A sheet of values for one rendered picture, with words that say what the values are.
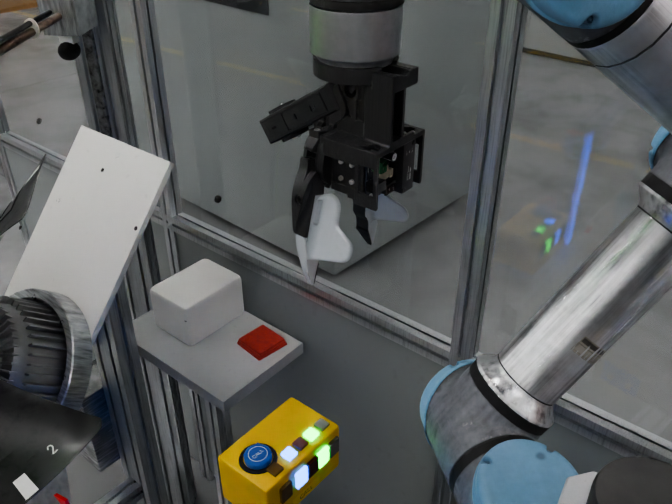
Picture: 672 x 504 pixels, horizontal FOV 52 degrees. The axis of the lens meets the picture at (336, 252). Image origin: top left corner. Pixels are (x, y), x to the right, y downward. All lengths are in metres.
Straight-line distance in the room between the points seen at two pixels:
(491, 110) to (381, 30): 0.54
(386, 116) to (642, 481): 0.33
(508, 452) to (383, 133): 0.39
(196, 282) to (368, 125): 1.04
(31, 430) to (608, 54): 0.80
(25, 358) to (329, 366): 0.69
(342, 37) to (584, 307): 0.42
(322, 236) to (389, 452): 1.05
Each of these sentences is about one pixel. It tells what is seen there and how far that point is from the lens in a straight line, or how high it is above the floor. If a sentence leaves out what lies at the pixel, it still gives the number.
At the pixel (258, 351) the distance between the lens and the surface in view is 1.49.
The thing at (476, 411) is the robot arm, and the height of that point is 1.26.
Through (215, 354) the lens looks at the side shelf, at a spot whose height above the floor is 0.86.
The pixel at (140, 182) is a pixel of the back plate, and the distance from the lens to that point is 1.22.
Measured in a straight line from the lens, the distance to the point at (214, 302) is 1.54.
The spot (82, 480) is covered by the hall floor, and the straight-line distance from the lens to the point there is 2.52.
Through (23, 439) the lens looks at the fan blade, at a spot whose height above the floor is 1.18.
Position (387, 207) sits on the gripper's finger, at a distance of 0.67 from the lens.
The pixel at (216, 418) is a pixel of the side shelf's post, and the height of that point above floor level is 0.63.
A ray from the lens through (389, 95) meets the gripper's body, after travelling 0.55.
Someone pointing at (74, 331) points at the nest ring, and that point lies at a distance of 1.19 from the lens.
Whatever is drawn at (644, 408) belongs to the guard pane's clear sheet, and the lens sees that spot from 1.21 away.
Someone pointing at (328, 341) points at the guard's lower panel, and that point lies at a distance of 1.53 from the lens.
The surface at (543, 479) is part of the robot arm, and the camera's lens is 0.78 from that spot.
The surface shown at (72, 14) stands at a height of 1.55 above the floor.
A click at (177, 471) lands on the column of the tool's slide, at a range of 2.22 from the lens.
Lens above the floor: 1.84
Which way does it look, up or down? 32 degrees down
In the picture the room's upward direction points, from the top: straight up
